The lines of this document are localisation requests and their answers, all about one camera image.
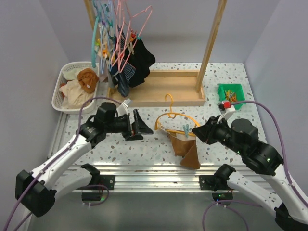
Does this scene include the black underwear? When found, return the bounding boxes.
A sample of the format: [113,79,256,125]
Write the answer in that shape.
[129,39,156,88]

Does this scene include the teal plastic hanger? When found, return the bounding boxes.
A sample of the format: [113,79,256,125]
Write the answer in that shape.
[91,16,99,68]

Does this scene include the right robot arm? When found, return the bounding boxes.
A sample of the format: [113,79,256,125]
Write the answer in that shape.
[192,116,308,231]

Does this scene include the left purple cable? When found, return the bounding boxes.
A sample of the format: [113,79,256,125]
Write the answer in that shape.
[0,96,121,231]

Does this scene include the mauve cream underwear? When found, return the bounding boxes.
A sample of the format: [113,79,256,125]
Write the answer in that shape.
[95,23,114,82]

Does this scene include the light blue clothespin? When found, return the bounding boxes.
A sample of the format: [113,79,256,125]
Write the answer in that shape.
[182,124,190,138]

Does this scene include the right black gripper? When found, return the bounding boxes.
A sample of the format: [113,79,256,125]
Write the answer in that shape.
[192,114,245,155]

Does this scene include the striped navy underwear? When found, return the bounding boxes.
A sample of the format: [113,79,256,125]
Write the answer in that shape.
[108,31,137,99]

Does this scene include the purple cable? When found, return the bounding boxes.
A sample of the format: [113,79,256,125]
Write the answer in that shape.
[231,100,308,207]
[0,96,121,231]

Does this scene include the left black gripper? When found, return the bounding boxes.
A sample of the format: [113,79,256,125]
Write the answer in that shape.
[104,109,153,141]

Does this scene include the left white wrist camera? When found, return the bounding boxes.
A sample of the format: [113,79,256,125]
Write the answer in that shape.
[117,99,131,116]

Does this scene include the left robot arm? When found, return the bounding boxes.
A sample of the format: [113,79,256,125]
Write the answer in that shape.
[15,102,153,217]

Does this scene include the light green cloth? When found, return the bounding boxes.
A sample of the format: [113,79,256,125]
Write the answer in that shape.
[62,69,78,81]

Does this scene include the colourful clips in bin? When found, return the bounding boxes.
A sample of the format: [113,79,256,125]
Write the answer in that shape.
[224,90,237,103]

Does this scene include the wooden clothes rack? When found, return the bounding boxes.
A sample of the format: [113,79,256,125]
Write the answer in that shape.
[83,0,228,108]

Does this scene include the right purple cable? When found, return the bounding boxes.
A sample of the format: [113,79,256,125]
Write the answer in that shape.
[231,100,308,207]

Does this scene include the brown cloth in basket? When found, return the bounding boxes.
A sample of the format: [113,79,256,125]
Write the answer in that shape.
[77,68,99,94]

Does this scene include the aluminium mounting rail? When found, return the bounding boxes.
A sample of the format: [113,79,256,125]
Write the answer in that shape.
[45,113,272,193]

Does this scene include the green clip bin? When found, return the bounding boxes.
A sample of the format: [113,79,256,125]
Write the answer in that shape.
[217,83,245,103]

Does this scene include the yellow plastic hanger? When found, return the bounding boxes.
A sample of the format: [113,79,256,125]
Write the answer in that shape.
[154,93,200,137]

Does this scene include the pink wire hanger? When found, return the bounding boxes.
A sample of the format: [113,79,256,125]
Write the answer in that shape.
[111,0,153,73]

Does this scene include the brown underwear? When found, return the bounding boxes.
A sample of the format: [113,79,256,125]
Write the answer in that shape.
[167,130,201,169]

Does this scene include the blue wire hanger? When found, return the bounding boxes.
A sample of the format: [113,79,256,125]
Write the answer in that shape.
[91,0,115,74]

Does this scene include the white laundry basket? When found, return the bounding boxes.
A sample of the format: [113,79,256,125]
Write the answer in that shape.
[51,62,99,114]

